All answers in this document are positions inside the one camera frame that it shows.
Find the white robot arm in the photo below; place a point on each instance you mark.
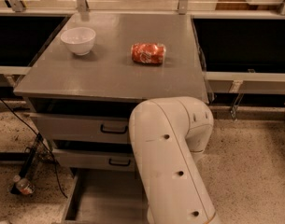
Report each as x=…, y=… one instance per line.
x=165, y=134

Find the grey drawer cabinet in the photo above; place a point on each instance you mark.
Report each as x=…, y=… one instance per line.
x=106, y=82

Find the grey middle drawer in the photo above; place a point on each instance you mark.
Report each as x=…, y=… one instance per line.
x=91, y=155

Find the grey drawer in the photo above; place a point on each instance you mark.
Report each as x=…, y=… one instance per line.
x=91, y=155
x=106, y=197
x=82, y=128

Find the grey top drawer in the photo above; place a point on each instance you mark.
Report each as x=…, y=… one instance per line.
x=82, y=128

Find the grey bottom drawer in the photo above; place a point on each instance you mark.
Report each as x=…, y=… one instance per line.
x=106, y=197

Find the crushed red soda can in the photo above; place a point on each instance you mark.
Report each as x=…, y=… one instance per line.
x=149, y=53

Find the white bowl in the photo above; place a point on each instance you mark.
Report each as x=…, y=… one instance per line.
x=79, y=40

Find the right black bin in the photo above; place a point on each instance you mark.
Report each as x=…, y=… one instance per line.
x=238, y=45

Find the black bin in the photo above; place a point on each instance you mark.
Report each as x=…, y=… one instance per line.
x=238, y=45
x=23, y=37

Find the black floor stand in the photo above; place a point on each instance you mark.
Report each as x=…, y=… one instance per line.
x=28, y=162

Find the left black bin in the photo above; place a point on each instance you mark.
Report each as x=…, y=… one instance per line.
x=23, y=37

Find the plastic water bottle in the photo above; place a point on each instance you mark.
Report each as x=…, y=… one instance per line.
x=23, y=185

